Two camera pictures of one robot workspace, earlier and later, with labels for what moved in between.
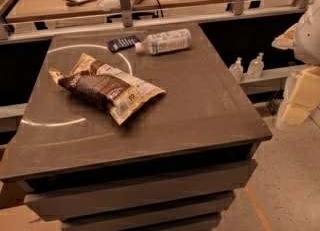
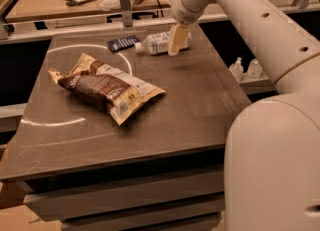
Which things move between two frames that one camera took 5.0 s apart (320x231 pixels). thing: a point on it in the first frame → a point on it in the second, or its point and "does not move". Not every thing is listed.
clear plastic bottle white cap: [165, 42] does not move
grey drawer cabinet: [171, 165] does not move
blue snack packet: [122, 43] does not move
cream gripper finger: [285, 41] → [178, 35]
